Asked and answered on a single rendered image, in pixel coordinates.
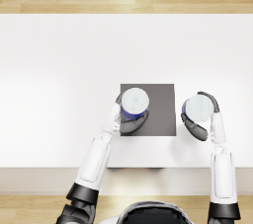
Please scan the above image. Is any blue can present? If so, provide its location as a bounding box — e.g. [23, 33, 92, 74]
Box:
[120, 87, 150, 121]
[181, 94, 215, 123]

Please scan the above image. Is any dark grey square mat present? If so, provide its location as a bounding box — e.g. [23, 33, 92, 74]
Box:
[120, 83, 177, 137]

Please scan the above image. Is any dark round robot body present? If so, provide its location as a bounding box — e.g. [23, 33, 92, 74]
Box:
[98, 200, 196, 224]

